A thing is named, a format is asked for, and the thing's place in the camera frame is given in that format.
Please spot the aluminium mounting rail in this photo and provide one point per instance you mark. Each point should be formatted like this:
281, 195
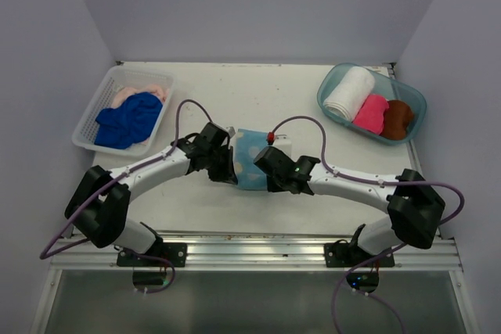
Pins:
259, 252

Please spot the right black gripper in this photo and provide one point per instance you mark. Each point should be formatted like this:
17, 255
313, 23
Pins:
272, 186

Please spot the dark blue cloth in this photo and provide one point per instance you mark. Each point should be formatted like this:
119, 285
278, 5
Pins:
130, 123

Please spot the pink rolled towel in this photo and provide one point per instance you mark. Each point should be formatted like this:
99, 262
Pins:
371, 115

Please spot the teal transparent plastic bin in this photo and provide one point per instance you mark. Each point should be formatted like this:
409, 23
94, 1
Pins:
385, 86

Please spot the white towel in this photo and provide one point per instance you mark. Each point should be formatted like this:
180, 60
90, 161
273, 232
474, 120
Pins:
347, 98

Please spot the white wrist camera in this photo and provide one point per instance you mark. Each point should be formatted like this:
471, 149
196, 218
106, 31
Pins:
278, 145
230, 131

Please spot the brown rolled towel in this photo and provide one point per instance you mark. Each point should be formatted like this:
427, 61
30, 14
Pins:
397, 118

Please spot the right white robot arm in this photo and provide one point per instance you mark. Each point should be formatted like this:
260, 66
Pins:
412, 209

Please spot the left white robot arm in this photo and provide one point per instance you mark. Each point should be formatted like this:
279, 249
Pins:
99, 207

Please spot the white plastic laundry basket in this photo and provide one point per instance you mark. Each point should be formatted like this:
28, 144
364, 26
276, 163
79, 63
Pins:
115, 79

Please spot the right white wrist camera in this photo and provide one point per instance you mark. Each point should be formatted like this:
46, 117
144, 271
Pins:
278, 145

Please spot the light blue patterned cloth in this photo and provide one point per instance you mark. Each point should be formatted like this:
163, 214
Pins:
248, 144

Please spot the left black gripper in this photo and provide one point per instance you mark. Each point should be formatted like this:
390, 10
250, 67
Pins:
227, 174

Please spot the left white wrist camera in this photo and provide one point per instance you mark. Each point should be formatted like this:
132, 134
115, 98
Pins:
230, 131

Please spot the pink cloth in basket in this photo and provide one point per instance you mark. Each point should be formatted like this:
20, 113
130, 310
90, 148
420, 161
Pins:
154, 89

